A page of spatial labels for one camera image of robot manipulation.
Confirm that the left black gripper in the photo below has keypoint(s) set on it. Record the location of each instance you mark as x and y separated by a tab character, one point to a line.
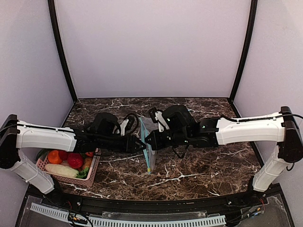
130	144

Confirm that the red toy tomato right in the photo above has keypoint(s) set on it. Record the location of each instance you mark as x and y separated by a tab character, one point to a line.
89	154

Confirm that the red toy fruit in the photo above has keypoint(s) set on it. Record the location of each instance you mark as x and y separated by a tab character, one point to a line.
75	160
63	155

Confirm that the pink perforated plastic basket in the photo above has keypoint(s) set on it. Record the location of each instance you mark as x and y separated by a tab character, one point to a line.
42	161

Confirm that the green toy leafy vegetable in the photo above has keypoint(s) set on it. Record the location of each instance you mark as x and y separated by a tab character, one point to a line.
83	174

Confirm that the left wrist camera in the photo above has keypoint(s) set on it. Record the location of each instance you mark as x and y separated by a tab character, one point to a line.
129	125

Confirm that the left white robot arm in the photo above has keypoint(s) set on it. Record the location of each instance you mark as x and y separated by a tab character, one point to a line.
103	133

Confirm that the black frame post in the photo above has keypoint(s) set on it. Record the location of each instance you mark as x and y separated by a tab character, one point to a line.
60	50
245	50

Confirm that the red toy fruit front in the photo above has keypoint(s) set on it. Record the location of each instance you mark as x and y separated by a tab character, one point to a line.
75	160

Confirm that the white slotted cable duct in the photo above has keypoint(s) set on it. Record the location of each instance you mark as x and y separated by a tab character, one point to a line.
114	219

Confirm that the clear zip bag blue zipper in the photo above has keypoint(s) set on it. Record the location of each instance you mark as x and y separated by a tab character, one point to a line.
146	127

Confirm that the black front rail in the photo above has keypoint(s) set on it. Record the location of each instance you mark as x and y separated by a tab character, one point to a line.
228	204

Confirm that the red toy fruit left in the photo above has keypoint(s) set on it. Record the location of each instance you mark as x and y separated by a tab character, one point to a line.
63	155

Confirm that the white toy radish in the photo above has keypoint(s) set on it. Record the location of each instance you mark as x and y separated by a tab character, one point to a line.
61	170

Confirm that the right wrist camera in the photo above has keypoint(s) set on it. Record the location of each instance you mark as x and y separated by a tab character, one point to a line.
156	117

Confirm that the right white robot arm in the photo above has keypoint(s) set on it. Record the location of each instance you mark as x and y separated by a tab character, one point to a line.
178	127

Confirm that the brown toy potato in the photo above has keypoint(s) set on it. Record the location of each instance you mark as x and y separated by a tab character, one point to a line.
87	163

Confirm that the green toy chili pepper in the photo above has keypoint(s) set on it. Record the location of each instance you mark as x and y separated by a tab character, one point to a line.
41	153

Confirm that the right black frame post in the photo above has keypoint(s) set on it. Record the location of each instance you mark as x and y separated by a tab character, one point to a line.
245	50

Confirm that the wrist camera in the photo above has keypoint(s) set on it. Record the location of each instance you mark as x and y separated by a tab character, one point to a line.
156	117
129	125

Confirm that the orange toy fruit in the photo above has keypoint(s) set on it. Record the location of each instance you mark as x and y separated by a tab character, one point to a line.
54	158

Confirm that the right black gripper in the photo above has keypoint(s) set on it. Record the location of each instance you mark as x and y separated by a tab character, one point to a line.
160	140

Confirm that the left black frame post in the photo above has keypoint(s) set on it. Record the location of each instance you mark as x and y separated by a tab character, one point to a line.
60	50

